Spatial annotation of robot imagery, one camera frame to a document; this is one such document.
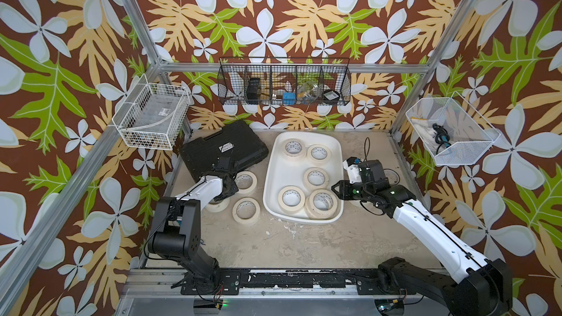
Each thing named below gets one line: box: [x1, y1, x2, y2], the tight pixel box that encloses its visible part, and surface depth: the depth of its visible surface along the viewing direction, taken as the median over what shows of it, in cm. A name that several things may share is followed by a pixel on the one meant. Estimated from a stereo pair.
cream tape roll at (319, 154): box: [305, 144, 333, 166], surface depth 109 cm
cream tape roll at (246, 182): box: [234, 170, 258, 195], surface depth 100 cm
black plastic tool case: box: [180, 119, 269, 183], surface depth 107 cm
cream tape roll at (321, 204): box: [305, 188, 339, 221], surface depth 88 cm
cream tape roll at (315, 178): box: [302, 166, 330, 192], surface depth 100 cm
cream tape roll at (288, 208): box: [277, 185, 306, 215], surface depth 92 cm
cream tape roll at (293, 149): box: [281, 138, 307, 161], surface depth 107 cm
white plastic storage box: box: [262, 130, 344, 225], surface depth 101 cm
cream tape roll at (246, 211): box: [231, 196, 262, 227], surface depth 91 cm
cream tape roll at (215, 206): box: [202, 197, 230, 213], surface depth 90 cm
